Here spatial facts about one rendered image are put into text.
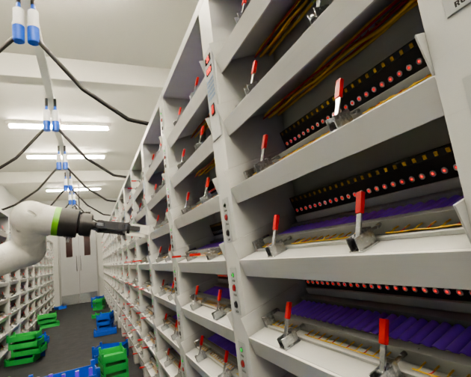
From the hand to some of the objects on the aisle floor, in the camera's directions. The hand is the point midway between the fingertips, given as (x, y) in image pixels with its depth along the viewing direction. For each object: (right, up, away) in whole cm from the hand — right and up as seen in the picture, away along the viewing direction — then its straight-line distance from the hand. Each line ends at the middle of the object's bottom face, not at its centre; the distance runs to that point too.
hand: (142, 231), depth 119 cm
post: (-2, -124, +88) cm, 152 cm away
